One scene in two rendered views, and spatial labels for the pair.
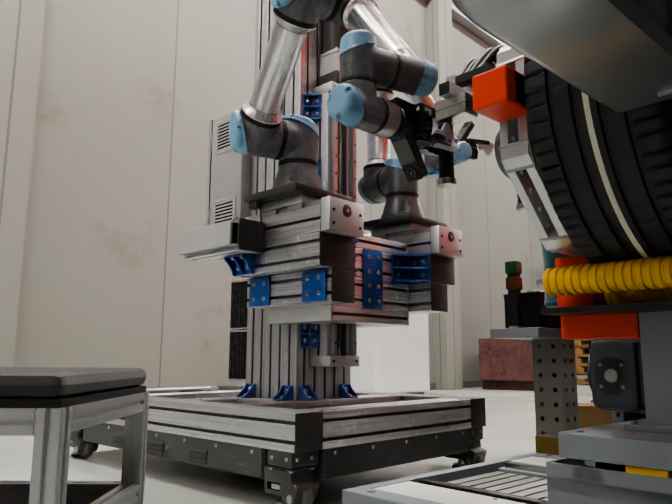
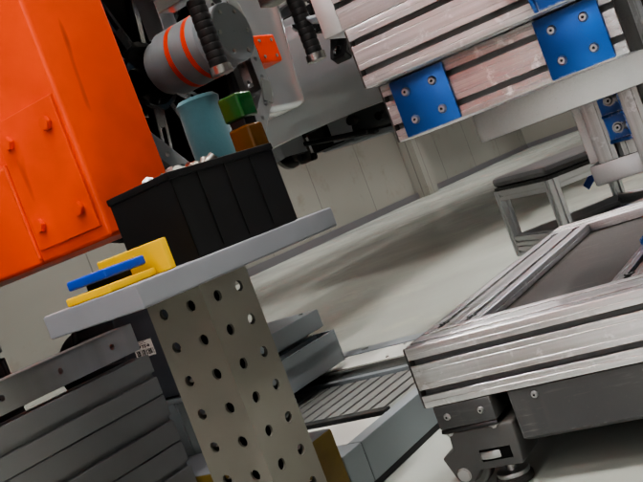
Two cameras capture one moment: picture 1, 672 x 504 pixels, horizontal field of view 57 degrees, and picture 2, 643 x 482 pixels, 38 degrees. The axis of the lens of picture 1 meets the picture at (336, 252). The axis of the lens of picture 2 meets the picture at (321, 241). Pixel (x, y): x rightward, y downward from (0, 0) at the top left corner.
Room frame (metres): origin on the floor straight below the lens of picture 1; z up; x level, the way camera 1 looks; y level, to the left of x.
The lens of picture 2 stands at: (3.37, -0.83, 0.47)
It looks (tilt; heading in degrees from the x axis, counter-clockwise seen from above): 2 degrees down; 167
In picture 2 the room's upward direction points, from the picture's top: 21 degrees counter-clockwise
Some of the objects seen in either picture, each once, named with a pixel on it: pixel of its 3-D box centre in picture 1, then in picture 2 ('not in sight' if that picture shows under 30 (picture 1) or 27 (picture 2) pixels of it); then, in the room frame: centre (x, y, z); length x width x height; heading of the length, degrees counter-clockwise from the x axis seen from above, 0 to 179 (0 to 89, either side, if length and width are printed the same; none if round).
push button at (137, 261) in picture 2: not in sight; (107, 276); (2.20, -0.83, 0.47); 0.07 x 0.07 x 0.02; 43
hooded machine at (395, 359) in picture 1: (377, 314); not in sight; (5.63, -0.38, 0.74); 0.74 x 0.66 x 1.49; 136
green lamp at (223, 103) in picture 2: (513, 267); (237, 107); (1.95, -0.56, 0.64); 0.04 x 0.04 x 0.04; 43
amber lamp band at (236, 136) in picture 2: (514, 283); (249, 138); (1.95, -0.56, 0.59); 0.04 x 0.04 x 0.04; 43
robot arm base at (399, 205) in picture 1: (402, 209); not in sight; (2.11, -0.23, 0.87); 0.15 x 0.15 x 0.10
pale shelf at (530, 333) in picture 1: (548, 334); (205, 266); (2.09, -0.71, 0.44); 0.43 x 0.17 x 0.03; 133
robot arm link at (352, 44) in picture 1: (365, 63); not in sight; (1.19, -0.06, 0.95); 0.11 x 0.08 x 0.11; 118
